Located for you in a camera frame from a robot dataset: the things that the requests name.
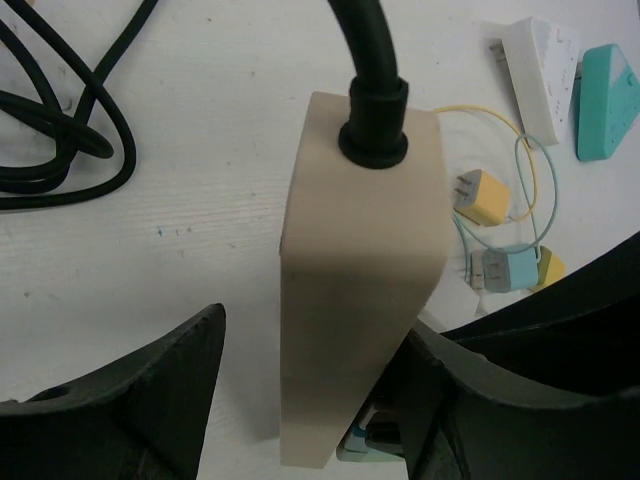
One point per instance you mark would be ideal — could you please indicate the yellow cube charger front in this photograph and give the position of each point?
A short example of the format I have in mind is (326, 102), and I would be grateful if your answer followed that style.
(551, 269)

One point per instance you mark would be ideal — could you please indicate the white charger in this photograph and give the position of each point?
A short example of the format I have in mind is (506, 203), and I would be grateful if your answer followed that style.
(452, 304)

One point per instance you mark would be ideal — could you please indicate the teal power strip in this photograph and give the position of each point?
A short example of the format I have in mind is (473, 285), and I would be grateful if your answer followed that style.
(606, 99)

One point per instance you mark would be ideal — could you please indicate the beige power strip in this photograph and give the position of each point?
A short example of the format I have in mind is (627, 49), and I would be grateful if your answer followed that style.
(361, 252)

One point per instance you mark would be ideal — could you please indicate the light blue usb charger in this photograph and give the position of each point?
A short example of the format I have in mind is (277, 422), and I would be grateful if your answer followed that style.
(504, 271)

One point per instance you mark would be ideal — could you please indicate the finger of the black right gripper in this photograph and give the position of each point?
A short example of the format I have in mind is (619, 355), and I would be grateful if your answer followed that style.
(580, 334)

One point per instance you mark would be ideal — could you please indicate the yellow cube charger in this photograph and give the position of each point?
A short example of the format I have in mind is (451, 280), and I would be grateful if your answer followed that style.
(481, 198)
(551, 269)

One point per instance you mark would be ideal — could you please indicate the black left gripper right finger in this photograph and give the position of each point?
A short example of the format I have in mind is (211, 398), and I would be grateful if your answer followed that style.
(463, 417)

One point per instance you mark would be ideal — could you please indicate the white triangular power strip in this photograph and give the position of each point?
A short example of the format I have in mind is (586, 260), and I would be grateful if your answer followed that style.
(542, 58)

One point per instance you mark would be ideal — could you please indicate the teal cube charger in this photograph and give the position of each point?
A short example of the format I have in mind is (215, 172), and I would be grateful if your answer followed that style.
(353, 447)

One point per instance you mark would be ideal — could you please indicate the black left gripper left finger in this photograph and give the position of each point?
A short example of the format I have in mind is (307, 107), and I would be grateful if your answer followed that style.
(143, 416)

